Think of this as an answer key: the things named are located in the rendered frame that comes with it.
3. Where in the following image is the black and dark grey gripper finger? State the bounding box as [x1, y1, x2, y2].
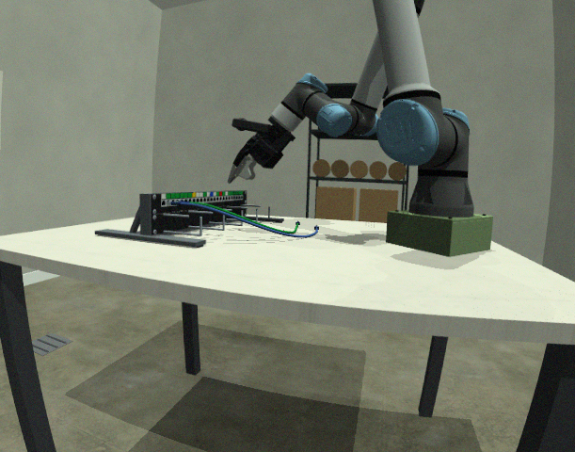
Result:
[231, 154, 257, 182]
[228, 141, 253, 183]

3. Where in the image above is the dark grey port rack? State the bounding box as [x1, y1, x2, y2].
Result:
[95, 190, 284, 248]

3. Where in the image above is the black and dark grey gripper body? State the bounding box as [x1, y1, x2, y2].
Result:
[247, 116, 295, 169]

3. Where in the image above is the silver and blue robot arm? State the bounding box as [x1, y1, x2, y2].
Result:
[272, 0, 474, 218]

